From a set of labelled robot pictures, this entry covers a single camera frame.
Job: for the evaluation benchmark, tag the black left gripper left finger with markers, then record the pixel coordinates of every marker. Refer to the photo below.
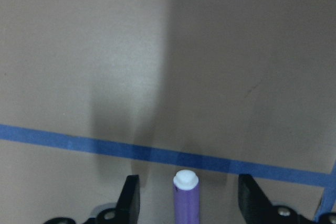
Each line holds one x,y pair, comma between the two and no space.
127,208

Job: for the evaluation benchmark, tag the purple pen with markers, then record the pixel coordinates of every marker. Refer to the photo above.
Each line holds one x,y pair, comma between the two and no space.
186,197

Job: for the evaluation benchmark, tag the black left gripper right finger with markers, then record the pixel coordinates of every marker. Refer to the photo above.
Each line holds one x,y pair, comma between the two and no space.
255,206

